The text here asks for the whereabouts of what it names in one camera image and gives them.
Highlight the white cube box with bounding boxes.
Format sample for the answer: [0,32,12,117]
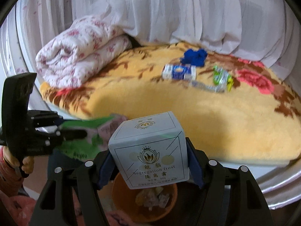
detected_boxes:
[108,111,190,190]

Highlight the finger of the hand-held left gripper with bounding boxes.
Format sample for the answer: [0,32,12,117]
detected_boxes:
[56,130,88,142]
[55,117,81,126]

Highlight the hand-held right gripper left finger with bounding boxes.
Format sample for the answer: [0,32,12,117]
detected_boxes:
[29,149,118,226]

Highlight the folded pink floral quilt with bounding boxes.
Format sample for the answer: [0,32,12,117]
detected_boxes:
[35,16,132,89]

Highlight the person's left hand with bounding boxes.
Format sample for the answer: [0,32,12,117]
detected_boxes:
[3,146,36,173]

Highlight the white sheer curtain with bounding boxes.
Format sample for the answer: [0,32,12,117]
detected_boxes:
[0,0,301,113]

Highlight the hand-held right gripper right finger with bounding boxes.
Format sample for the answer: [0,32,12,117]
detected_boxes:
[185,137,271,226]

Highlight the pale crumpled wrappers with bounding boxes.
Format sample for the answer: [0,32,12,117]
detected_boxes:
[135,186,170,212]

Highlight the green white torn wrapper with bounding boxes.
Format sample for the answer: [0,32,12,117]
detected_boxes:
[53,113,128,160]

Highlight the green yellow snack wrapper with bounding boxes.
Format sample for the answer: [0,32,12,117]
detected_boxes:
[212,66,234,92]

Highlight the orange plastic bin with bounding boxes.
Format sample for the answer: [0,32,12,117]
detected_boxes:
[112,172,178,223]

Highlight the blue cloth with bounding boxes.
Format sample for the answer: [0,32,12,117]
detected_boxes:
[180,49,207,67]

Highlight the yellow floral plush blanket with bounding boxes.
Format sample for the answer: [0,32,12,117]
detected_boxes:
[39,41,301,167]

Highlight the blue barcode carton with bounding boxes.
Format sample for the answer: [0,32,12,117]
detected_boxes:
[162,63,197,82]

